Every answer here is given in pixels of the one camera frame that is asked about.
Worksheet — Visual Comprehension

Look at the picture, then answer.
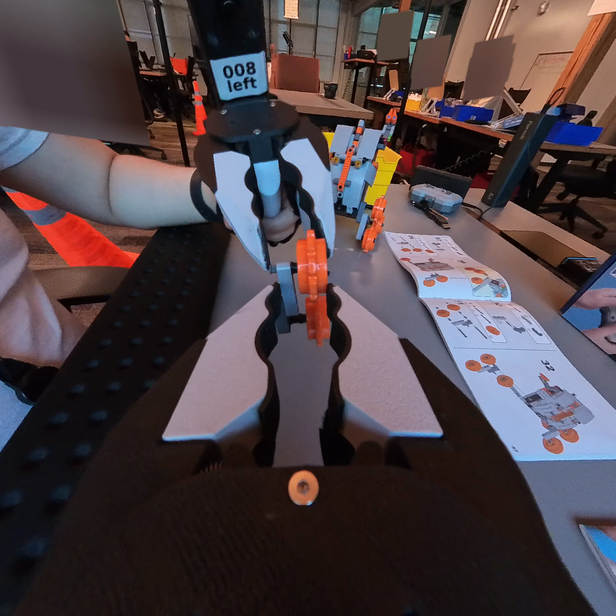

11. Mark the brown chair armrest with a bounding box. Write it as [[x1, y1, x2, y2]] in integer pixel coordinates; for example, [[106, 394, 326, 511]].
[[36, 265, 132, 309]]

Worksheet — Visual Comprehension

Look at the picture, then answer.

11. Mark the slim orange traffic cone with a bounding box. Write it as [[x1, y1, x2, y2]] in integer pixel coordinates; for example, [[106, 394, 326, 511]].
[[192, 81, 209, 137]]

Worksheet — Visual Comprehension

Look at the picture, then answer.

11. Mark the blue robot kit box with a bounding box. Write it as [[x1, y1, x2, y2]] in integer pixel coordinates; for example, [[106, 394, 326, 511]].
[[560, 255, 616, 357]]

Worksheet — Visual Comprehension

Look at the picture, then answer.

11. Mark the red bag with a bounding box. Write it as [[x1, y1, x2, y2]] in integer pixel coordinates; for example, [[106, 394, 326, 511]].
[[397, 143, 436, 186]]

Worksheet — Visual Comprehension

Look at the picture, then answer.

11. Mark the large orange reflective cone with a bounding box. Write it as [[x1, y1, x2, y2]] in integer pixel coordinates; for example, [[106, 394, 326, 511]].
[[5, 188, 141, 270]]

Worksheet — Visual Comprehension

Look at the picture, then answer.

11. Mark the grey orange toy robot model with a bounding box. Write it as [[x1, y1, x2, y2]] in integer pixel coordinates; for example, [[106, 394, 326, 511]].
[[329, 108, 398, 253]]

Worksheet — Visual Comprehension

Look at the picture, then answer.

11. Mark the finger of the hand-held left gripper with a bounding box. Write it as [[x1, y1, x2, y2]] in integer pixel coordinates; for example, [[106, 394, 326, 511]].
[[279, 139, 338, 258], [213, 150, 272, 271]]

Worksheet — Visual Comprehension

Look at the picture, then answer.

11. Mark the wooden background table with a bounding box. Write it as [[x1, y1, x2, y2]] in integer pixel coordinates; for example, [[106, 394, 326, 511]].
[[366, 94, 616, 159]]

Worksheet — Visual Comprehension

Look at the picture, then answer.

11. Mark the grey remote controller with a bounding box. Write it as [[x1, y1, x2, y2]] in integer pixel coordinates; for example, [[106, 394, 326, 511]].
[[409, 183, 464, 213]]

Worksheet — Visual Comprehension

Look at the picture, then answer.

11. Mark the person's left hand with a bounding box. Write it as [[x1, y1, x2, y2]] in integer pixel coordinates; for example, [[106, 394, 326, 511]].
[[224, 204, 301, 246]]

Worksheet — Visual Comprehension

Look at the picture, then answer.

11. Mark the grey desk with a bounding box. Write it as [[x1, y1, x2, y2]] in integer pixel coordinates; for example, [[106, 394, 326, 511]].
[[207, 183, 616, 616]]

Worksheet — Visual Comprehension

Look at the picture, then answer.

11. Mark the blue storage bin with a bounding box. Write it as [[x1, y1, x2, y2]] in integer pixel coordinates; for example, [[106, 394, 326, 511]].
[[439, 105, 496, 123], [546, 103, 604, 145]]

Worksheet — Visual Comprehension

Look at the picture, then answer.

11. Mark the blue instruction booklet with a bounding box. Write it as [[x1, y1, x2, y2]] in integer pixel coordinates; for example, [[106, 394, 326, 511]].
[[577, 522, 616, 578]]

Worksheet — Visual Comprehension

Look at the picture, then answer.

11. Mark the black cable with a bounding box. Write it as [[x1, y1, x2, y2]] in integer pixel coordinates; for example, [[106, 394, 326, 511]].
[[423, 201, 453, 231]]

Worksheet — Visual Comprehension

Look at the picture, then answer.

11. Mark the black perforated panel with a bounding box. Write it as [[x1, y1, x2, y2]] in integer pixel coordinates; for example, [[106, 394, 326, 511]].
[[0, 224, 232, 607]]

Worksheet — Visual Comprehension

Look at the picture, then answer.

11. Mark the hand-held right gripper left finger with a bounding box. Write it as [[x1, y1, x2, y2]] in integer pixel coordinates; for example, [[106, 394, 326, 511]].
[[162, 284, 282, 455]]

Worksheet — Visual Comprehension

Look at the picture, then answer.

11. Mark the black upright device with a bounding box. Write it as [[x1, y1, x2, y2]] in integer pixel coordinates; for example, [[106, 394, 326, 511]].
[[481, 112, 560, 209]]

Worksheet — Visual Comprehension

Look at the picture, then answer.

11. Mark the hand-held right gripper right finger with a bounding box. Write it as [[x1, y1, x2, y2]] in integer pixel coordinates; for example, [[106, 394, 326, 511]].
[[321, 284, 444, 455]]

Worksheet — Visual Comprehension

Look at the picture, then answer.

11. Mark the open white instruction manual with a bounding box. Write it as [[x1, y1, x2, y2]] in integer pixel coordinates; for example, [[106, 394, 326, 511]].
[[383, 231, 616, 462]]

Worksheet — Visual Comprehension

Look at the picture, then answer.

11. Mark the black box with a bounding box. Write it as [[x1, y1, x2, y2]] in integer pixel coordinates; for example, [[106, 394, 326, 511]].
[[411, 165, 474, 199]]

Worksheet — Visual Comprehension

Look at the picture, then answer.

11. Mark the grey beam with orange gears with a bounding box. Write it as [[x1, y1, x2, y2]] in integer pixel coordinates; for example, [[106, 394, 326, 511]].
[[269, 229, 334, 348]]

